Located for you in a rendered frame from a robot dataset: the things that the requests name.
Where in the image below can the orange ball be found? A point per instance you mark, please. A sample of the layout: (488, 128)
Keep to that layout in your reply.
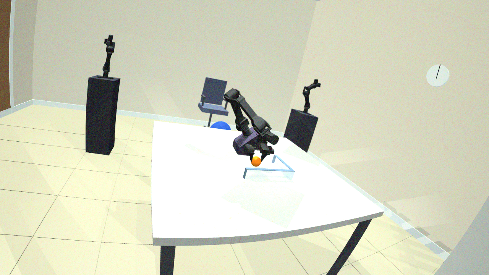
(257, 162)

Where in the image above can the clear low corner walls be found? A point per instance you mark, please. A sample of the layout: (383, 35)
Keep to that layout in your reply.
(271, 175)

